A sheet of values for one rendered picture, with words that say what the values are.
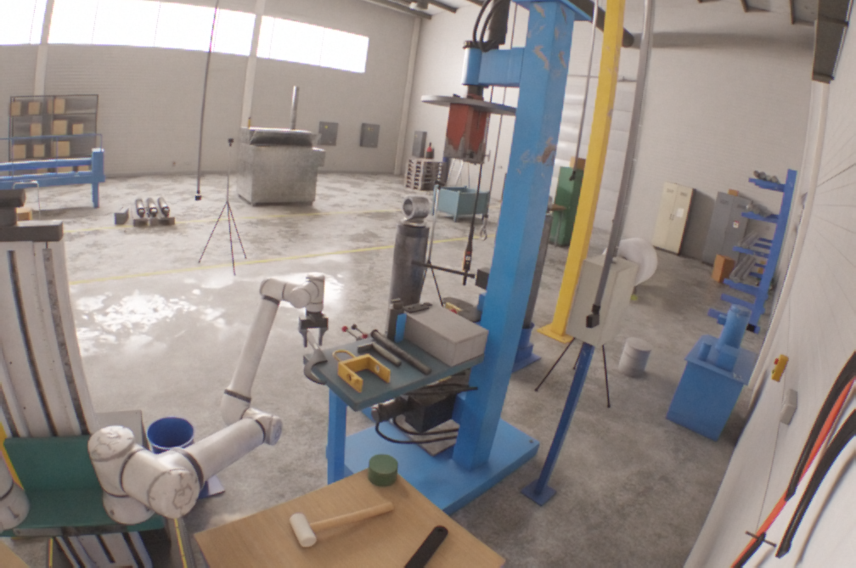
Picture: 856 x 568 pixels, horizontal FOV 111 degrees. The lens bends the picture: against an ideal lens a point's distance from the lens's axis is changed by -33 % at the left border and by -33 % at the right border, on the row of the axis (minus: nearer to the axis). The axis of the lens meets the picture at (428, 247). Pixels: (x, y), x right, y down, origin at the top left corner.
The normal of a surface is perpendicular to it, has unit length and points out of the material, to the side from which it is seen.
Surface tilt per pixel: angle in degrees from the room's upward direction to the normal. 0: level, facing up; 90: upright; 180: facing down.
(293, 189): 90
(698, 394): 90
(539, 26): 90
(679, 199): 90
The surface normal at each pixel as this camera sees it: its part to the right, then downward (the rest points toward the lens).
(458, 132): -0.37, 0.19
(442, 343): -0.72, 0.09
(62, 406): 0.54, 0.29
